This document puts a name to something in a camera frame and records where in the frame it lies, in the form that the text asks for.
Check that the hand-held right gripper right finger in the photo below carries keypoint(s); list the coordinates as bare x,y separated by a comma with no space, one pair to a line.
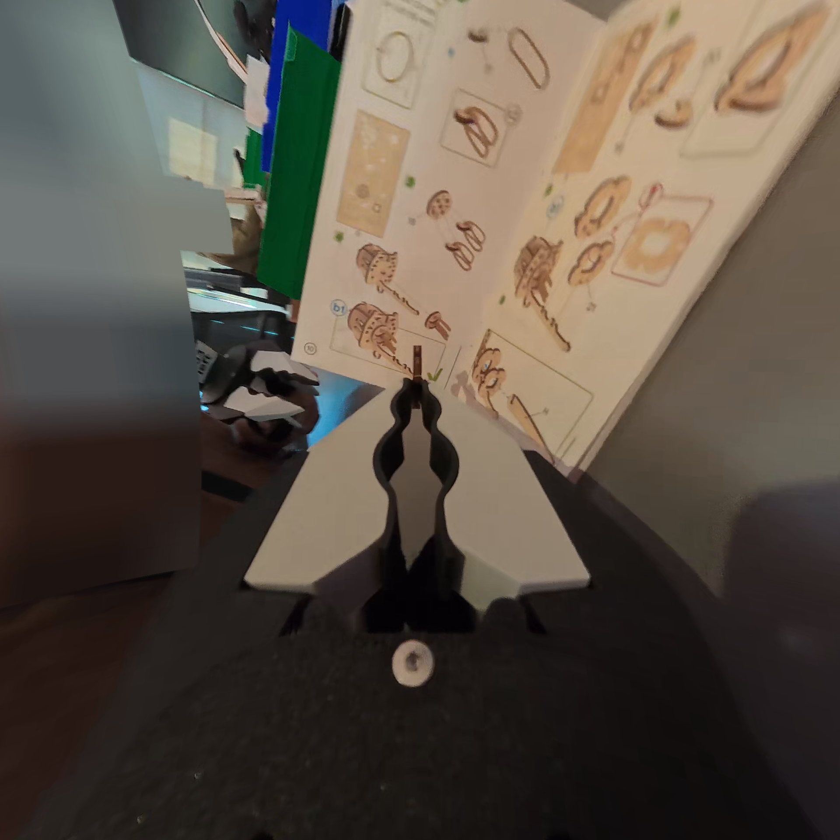
505,512

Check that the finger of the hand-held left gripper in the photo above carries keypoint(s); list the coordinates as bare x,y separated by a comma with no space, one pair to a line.
272,362
272,411

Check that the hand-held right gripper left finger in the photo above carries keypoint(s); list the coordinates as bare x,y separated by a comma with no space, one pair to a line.
321,512

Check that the dark brown wooden model piece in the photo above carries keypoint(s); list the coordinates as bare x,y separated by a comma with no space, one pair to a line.
269,436

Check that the small dark wooden model part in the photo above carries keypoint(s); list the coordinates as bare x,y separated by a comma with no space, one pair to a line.
417,367

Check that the green board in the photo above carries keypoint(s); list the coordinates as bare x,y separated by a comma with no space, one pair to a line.
295,170

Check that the open assembly instruction booklet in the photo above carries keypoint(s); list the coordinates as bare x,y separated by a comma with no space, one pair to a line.
472,216

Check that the blue board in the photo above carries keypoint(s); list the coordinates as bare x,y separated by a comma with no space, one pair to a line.
282,59

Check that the dark monitor screen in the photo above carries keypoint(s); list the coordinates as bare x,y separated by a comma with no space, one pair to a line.
190,46

